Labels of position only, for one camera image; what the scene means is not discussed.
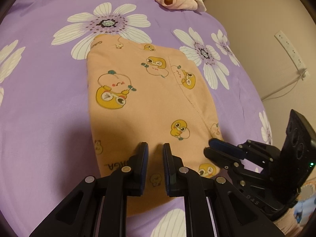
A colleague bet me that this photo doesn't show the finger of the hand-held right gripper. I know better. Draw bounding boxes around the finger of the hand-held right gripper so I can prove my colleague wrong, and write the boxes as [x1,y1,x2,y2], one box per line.
[208,138,280,165]
[203,147,268,179]

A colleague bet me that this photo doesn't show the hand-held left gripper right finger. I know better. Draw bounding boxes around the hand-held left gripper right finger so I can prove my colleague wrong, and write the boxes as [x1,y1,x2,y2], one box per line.
[162,142,285,237]

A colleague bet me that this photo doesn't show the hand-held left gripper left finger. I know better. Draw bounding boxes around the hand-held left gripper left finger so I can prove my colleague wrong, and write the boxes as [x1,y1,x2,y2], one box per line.
[28,142,150,237]

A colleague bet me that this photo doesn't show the white power cable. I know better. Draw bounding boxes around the white power cable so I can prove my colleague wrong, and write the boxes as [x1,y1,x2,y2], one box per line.
[260,72,307,102]

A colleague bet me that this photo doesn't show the person's right forearm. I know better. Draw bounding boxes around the person's right forearm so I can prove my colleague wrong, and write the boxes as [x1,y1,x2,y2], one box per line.
[271,212,305,237]

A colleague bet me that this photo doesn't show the blue printed cloth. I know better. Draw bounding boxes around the blue printed cloth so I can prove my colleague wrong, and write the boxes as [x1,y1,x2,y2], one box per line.
[292,179,316,230]

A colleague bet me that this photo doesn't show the white power strip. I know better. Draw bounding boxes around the white power strip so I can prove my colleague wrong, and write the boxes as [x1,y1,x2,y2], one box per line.
[274,30,310,80]

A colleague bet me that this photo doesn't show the orange duck print garment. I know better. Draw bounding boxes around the orange duck print garment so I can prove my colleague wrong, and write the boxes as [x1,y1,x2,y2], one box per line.
[86,35,224,218]

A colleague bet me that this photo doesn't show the purple floral bed sheet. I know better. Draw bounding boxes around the purple floral bed sheet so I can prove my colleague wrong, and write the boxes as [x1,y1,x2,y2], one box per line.
[0,0,275,237]

